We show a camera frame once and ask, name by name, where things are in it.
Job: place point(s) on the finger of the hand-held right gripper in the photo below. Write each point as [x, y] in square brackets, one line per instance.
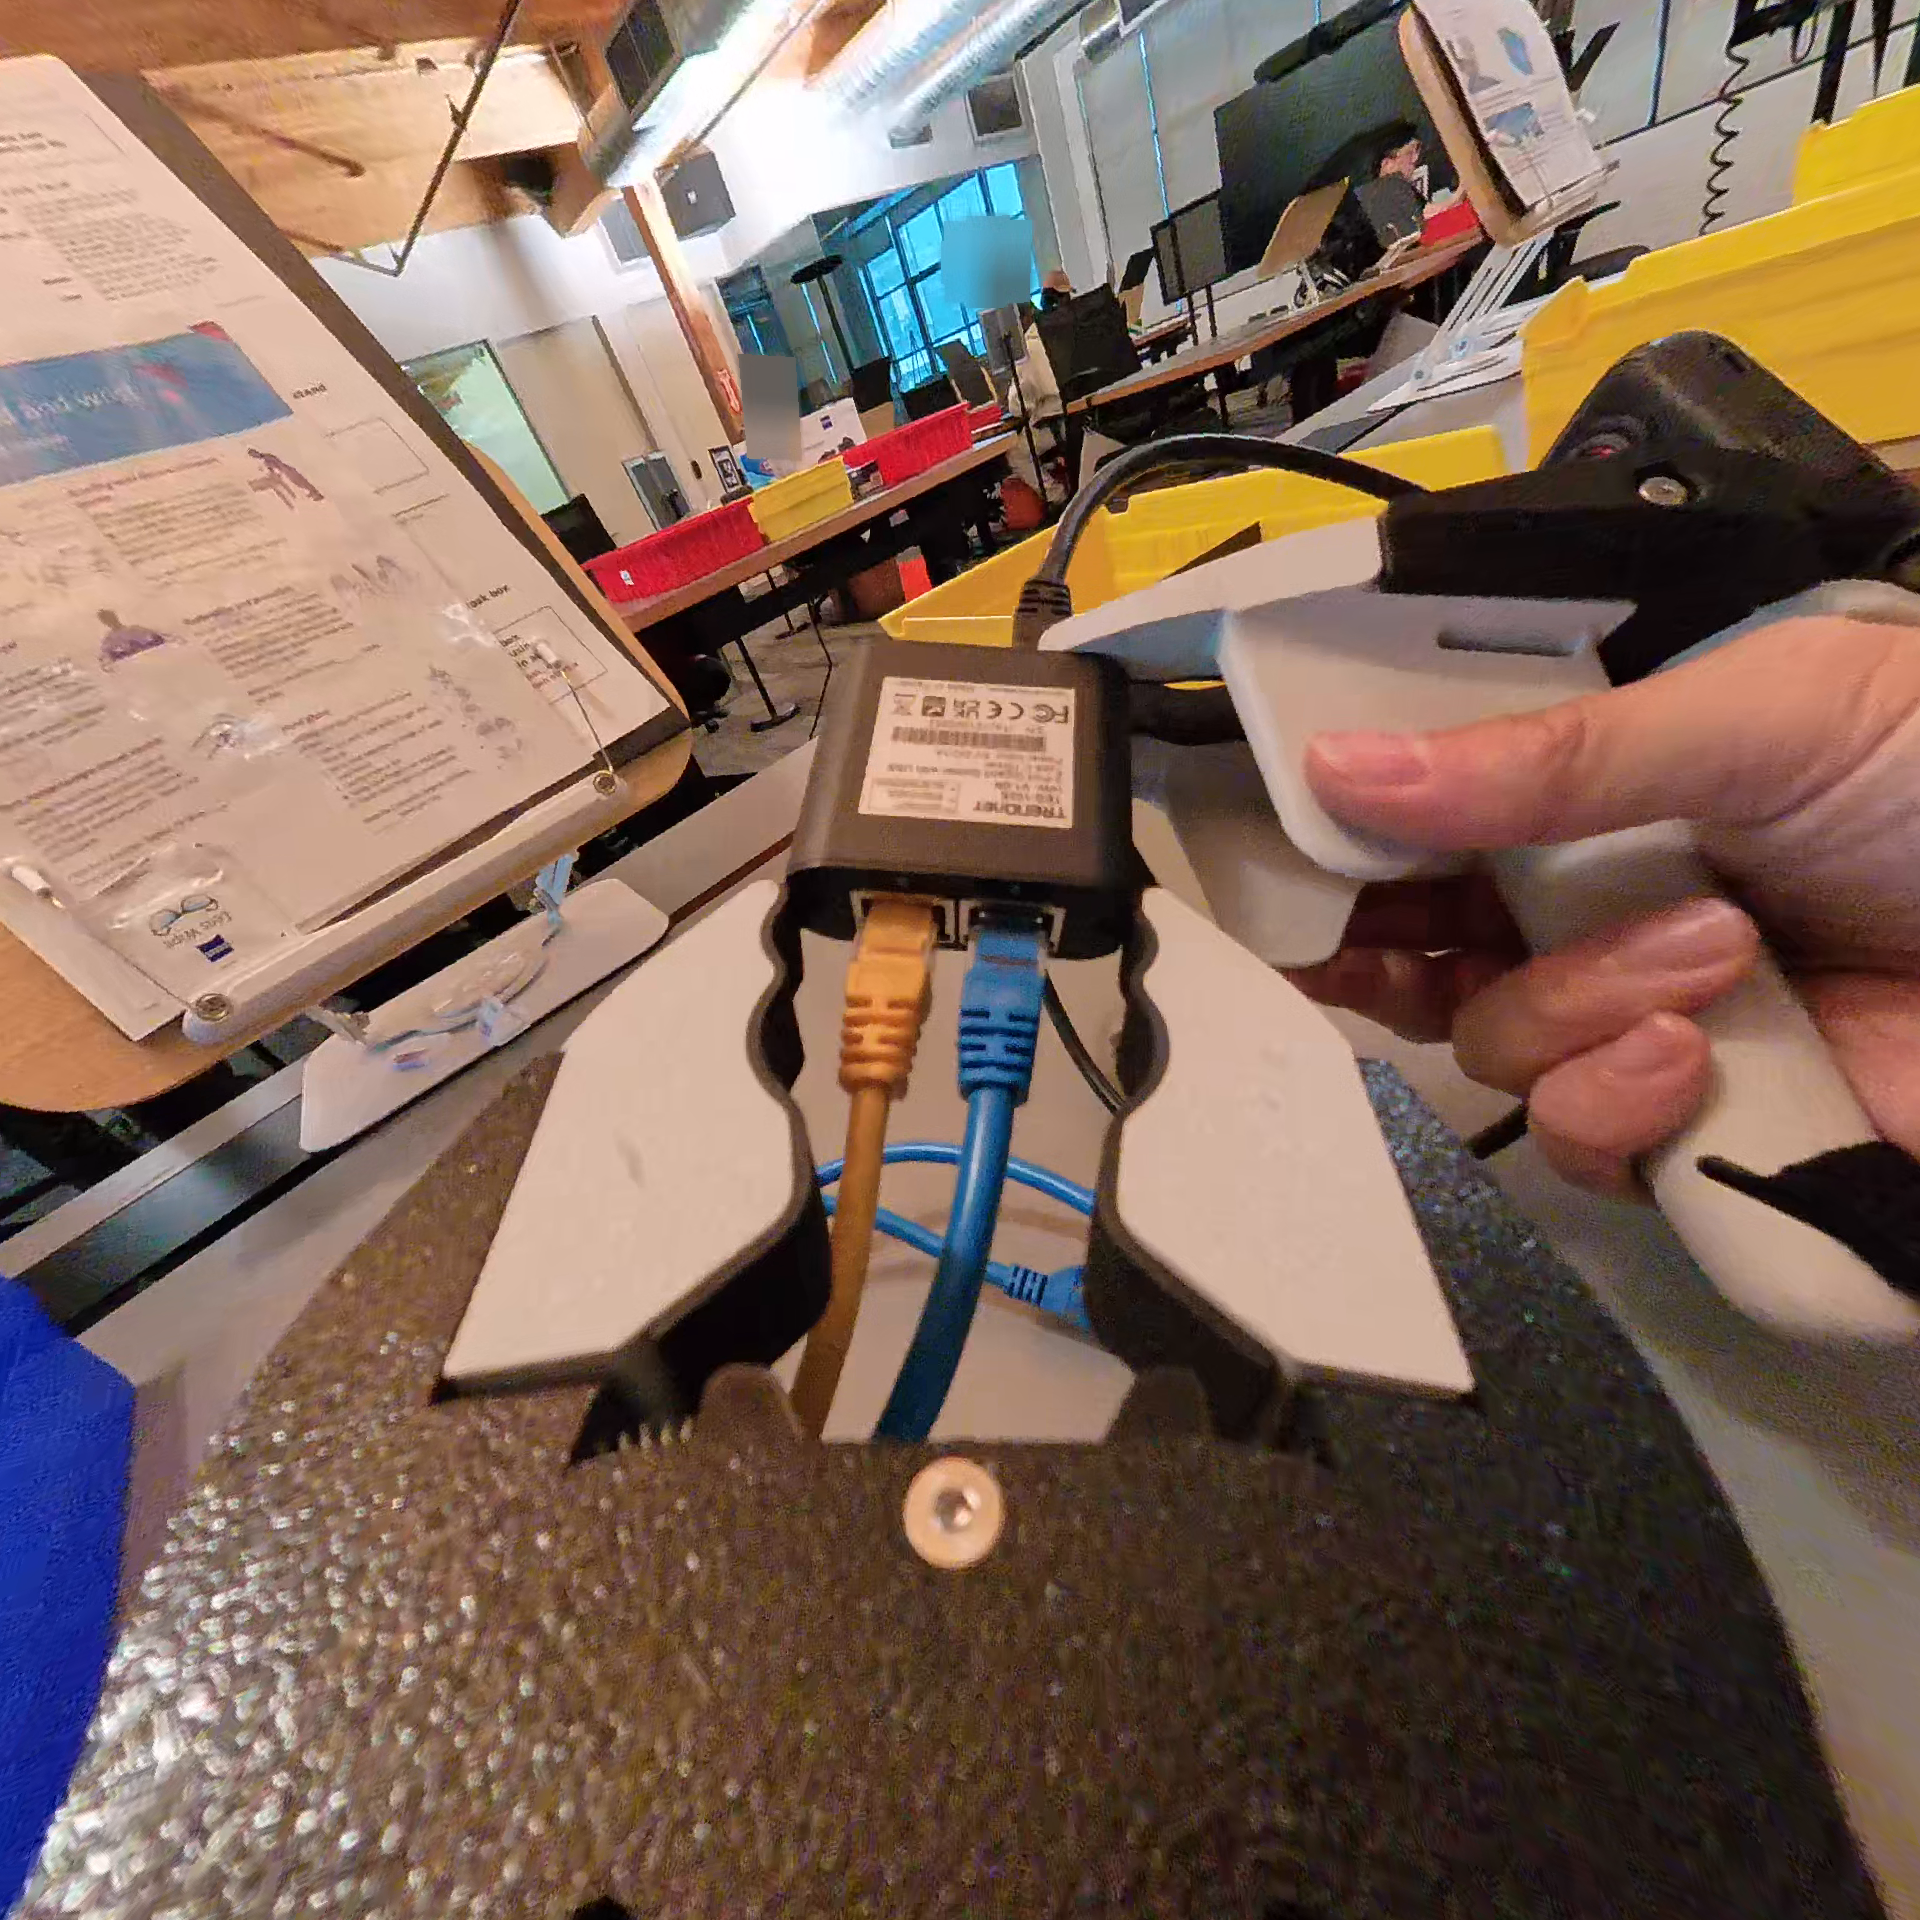
[1171, 622]
[1349, 661]

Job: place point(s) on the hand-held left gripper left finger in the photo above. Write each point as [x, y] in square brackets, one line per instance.
[628, 1171]

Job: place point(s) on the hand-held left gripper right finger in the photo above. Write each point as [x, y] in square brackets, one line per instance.
[1275, 1185]

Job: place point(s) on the black network splitter box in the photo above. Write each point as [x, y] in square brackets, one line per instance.
[961, 840]

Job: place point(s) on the grey desk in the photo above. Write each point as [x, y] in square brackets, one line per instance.
[1724, 1501]

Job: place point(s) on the person's right hand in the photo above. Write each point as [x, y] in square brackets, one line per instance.
[1724, 751]

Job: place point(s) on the white board stand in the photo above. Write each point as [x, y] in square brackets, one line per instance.
[585, 937]
[1484, 322]

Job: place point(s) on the black office chair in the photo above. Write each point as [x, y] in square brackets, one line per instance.
[1088, 353]

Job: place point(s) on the red plastic bin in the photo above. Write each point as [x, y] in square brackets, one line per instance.
[907, 441]
[675, 551]

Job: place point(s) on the long brown table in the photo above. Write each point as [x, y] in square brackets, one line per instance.
[838, 539]

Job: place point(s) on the black computer monitor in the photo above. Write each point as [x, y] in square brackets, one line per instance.
[1194, 247]

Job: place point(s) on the small yellow plastic bin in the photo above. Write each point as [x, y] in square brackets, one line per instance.
[803, 498]

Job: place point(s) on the wooden instruction board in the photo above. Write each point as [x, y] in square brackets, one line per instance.
[225, 600]
[1515, 106]

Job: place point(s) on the large black screen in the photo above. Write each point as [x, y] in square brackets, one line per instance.
[1290, 135]

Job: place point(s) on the blue plastic bin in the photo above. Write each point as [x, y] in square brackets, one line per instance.
[59, 1575]

